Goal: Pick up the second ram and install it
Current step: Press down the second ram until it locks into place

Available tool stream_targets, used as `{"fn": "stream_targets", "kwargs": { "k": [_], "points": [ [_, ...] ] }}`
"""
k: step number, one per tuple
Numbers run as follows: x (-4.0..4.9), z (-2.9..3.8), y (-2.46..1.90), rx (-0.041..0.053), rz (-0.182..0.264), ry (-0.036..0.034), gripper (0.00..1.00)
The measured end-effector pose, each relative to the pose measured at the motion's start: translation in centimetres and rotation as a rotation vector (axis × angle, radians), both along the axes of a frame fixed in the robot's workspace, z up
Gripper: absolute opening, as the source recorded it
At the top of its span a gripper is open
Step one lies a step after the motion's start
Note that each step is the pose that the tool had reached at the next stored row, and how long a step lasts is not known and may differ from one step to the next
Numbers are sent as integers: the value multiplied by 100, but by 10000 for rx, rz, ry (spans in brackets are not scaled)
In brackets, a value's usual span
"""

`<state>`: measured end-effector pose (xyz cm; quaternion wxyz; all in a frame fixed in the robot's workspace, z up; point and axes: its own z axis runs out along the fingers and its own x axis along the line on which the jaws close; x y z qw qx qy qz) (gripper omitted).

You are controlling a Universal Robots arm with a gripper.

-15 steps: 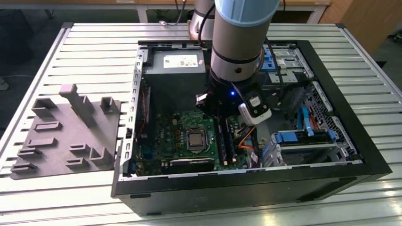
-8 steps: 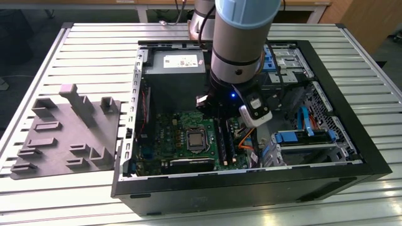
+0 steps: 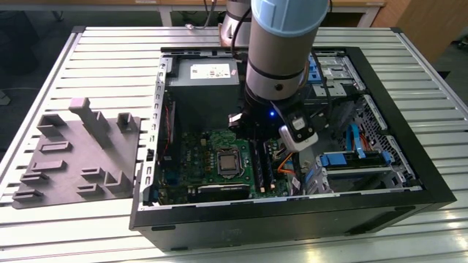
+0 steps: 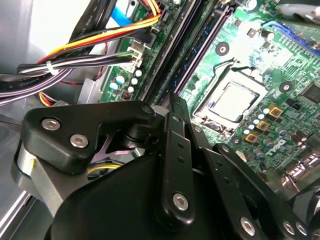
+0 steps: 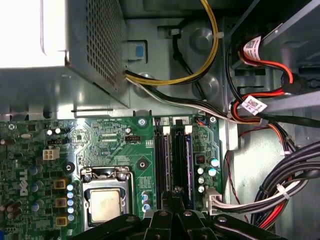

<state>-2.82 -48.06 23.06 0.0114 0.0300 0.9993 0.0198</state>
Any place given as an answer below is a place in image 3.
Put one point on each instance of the grey plastic parts rack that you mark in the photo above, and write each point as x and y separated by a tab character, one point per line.
84	153

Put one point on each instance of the grey metal disk bay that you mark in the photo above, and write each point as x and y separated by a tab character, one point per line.
358	170

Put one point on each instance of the hard disk in blue carrier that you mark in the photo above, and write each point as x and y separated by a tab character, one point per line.
336	159

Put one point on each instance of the black open PC case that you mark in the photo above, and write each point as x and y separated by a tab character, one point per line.
256	230

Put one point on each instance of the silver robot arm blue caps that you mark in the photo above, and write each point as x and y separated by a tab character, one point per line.
278	54

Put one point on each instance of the white-legged wooden desk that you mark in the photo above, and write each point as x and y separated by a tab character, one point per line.
368	16

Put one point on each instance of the black graphics card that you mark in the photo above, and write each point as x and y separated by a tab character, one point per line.
223	193

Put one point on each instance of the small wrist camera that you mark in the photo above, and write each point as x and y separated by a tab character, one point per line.
235	121

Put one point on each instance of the blue plastic drive carrier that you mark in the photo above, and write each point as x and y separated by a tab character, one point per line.
314	74

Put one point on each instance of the grey metal stand foot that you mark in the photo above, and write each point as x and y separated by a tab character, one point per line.
3	100

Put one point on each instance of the grey power supply unit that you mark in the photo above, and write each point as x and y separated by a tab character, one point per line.
198	104

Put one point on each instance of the green motherboard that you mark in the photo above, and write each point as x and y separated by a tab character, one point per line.
198	142

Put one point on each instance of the silver CPU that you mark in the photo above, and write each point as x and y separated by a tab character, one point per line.
228	162

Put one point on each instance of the thin metal locking lever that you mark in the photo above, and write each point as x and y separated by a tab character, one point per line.
242	171

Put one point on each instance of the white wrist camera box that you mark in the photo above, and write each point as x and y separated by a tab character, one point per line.
300	138

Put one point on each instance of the grey metal drive cage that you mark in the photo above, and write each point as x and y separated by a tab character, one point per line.
340	90

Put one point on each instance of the wooden cabinet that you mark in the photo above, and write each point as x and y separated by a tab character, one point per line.
420	24

